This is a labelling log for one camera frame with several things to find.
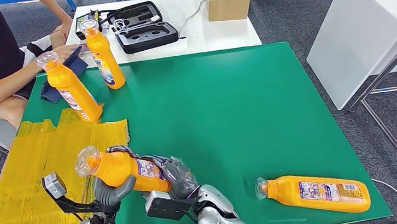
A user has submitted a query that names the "person's left hand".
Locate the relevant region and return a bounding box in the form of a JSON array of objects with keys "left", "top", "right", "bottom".
[{"left": 52, "top": 18, "right": 75, "bottom": 42}]

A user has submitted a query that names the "person's right hand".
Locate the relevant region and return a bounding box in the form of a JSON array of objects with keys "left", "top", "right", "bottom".
[{"left": 51, "top": 43, "right": 84, "bottom": 68}]

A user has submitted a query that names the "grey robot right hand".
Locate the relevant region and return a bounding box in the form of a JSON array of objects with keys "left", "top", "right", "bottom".
[{"left": 138, "top": 150, "right": 202, "bottom": 204}]

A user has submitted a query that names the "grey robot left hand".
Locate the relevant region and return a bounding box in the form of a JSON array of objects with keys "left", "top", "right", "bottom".
[{"left": 89, "top": 143, "right": 147, "bottom": 209}]

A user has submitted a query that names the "orange detergent bottle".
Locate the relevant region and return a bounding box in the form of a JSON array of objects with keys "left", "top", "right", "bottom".
[
  {"left": 36, "top": 46, "right": 105, "bottom": 127},
  {"left": 73, "top": 138, "right": 173, "bottom": 202},
  {"left": 254, "top": 166, "right": 372, "bottom": 223},
  {"left": 78, "top": 16, "right": 127, "bottom": 93}
]

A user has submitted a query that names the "blue tablet case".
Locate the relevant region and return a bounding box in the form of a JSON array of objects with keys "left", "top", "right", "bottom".
[{"left": 36, "top": 45, "right": 92, "bottom": 105}]

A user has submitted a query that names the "black handheld controller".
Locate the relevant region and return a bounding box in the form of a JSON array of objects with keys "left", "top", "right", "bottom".
[{"left": 73, "top": 9, "right": 104, "bottom": 42}]

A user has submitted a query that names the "green table mat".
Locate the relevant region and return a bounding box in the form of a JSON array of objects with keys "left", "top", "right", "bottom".
[{"left": 16, "top": 33, "right": 394, "bottom": 224}]

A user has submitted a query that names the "black foam-lined case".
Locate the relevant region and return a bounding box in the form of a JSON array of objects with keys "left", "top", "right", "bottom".
[{"left": 106, "top": 0, "right": 181, "bottom": 57}]

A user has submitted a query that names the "yellow taped cardboard sheet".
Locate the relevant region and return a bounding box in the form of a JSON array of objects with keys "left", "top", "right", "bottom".
[{"left": 0, "top": 103, "right": 138, "bottom": 224}]

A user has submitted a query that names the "brown cardboard box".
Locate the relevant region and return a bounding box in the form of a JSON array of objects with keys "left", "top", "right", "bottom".
[{"left": 206, "top": 0, "right": 253, "bottom": 23}]

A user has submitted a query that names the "white side table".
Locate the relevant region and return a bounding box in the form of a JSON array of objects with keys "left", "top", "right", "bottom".
[{"left": 300, "top": 0, "right": 397, "bottom": 114}]

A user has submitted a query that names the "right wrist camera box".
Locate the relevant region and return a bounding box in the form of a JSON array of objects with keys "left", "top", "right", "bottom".
[{"left": 143, "top": 186, "right": 202, "bottom": 224}]

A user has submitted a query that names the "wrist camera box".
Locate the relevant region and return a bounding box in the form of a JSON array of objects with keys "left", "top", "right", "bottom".
[
  {"left": 143, "top": 186, "right": 202, "bottom": 224},
  {"left": 42, "top": 166, "right": 120, "bottom": 221}
]

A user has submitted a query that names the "white coiled cable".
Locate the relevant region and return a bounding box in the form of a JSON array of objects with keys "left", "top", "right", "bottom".
[{"left": 112, "top": 18, "right": 129, "bottom": 34}]

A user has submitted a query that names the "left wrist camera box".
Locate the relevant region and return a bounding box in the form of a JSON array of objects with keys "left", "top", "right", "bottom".
[{"left": 42, "top": 166, "right": 120, "bottom": 221}]

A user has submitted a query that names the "metal table frame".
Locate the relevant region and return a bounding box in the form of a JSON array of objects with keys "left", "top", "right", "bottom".
[{"left": 337, "top": 13, "right": 397, "bottom": 209}]

